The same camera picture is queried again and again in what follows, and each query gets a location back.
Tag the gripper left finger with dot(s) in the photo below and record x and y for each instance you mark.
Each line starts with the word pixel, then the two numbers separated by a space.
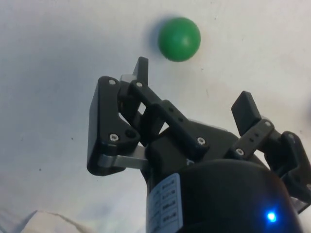
pixel 107 116

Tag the green ball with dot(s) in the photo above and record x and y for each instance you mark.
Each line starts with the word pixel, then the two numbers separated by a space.
pixel 179 38

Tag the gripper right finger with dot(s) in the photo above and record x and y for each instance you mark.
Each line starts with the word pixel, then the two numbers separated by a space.
pixel 247 114

